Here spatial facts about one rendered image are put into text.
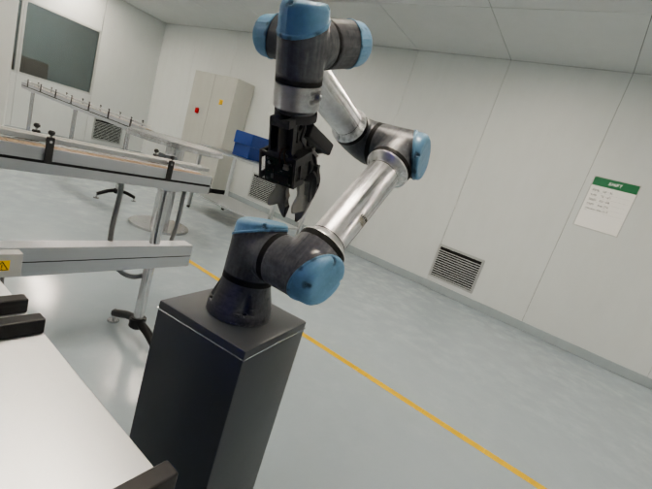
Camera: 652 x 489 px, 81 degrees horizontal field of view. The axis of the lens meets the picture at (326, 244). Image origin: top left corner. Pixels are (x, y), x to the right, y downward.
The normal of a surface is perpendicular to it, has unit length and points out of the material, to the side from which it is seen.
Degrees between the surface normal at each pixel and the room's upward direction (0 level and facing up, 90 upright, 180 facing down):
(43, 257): 90
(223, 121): 90
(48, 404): 0
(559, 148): 90
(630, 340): 90
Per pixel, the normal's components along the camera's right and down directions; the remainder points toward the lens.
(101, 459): 0.30, -0.93
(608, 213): -0.55, 0.01
